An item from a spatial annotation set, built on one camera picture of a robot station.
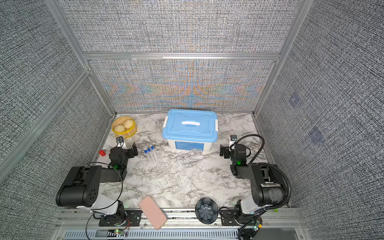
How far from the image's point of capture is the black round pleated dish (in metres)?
0.74

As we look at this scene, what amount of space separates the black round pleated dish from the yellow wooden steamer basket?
0.65m

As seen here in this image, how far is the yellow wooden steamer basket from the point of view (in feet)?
3.44

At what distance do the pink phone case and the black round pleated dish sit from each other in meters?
0.17
